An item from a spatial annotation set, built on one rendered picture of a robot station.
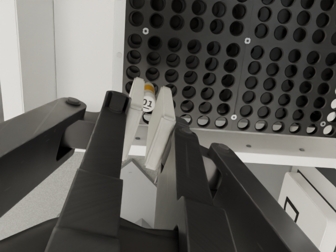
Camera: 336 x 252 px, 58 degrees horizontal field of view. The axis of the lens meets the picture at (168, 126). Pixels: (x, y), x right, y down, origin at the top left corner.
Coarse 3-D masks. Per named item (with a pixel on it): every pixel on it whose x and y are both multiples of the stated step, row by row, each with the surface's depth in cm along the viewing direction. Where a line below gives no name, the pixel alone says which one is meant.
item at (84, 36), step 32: (64, 0) 32; (96, 0) 32; (64, 32) 33; (96, 32) 33; (64, 64) 34; (96, 64) 34; (64, 96) 35; (96, 96) 35; (192, 128) 37; (256, 128) 38; (256, 160) 33; (288, 160) 33; (320, 160) 33
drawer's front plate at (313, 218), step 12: (288, 180) 41; (300, 180) 39; (288, 192) 41; (300, 192) 38; (312, 192) 37; (288, 204) 40; (300, 204) 37; (312, 204) 35; (324, 204) 34; (300, 216) 37; (312, 216) 35; (324, 216) 32; (312, 228) 34; (324, 228) 32; (312, 240) 34; (324, 240) 33
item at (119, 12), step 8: (120, 0) 31; (120, 8) 31; (120, 16) 31; (120, 24) 31; (120, 32) 32; (120, 40) 32; (120, 48) 32; (120, 56) 32; (112, 64) 33; (120, 64) 33; (112, 72) 33; (120, 72) 33; (112, 80) 34; (120, 80) 34; (112, 88) 34; (120, 88) 34
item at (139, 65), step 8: (128, 0) 26; (144, 0) 26; (128, 8) 26; (136, 8) 26; (144, 8) 26; (128, 16) 26; (144, 16) 26; (128, 24) 27; (144, 24) 27; (128, 32) 27; (136, 32) 27; (128, 40) 27; (144, 40) 27; (128, 48) 27; (136, 48) 27; (128, 64) 28; (136, 64) 28; (128, 80) 28
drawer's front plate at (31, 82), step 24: (0, 0) 23; (24, 0) 25; (48, 0) 30; (0, 24) 24; (24, 24) 25; (48, 24) 31; (0, 48) 24; (24, 48) 25; (48, 48) 31; (0, 72) 25; (24, 72) 26; (48, 72) 32; (24, 96) 26; (48, 96) 32
